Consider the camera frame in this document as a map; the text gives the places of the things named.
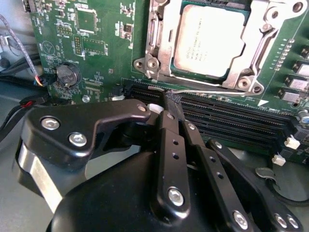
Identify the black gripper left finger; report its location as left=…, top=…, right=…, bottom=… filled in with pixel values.
left=14, top=90, right=192, bottom=222

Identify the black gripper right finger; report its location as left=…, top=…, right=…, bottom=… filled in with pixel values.
left=178, top=106, right=305, bottom=232

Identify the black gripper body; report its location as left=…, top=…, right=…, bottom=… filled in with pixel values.
left=47, top=150, right=233, bottom=232

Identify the metal locking lever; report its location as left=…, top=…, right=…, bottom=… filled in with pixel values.
left=147, top=86, right=252, bottom=97

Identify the silver CPU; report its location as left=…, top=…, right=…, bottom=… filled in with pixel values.
left=171, top=2, right=250, bottom=81

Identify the metal socket cover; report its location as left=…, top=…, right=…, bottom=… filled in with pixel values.
left=144, top=0, right=282, bottom=88

